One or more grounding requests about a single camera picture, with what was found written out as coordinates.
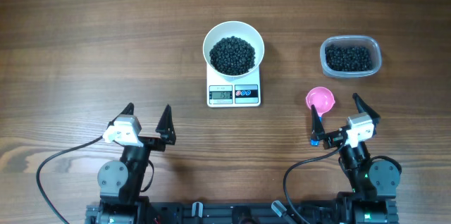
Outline black beans in bowl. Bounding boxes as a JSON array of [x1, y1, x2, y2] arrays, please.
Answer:
[[209, 36, 256, 76]]

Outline white digital kitchen scale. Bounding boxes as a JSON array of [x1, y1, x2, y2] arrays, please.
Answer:
[[206, 66, 261, 108]]

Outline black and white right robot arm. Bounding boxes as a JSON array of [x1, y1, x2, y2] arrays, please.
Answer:
[[299, 93, 402, 224]]

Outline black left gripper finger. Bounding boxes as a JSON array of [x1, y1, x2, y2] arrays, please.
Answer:
[[155, 104, 176, 145], [108, 103, 135, 126]]

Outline clear plastic container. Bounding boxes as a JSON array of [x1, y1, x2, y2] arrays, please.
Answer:
[[320, 35, 382, 78]]

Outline pink scoop with blue handle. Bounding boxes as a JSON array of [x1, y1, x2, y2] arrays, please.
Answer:
[[304, 86, 336, 147]]

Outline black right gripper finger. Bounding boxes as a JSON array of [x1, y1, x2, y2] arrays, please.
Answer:
[[352, 93, 381, 124], [310, 104, 325, 142]]

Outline black beans pile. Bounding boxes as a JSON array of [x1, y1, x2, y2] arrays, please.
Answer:
[[325, 44, 373, 72]]

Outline white bowl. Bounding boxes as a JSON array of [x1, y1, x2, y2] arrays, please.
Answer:
[[202, 21, 265, 76]]

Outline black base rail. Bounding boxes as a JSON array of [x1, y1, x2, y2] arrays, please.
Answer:
[[85, 200, 400, 224]]

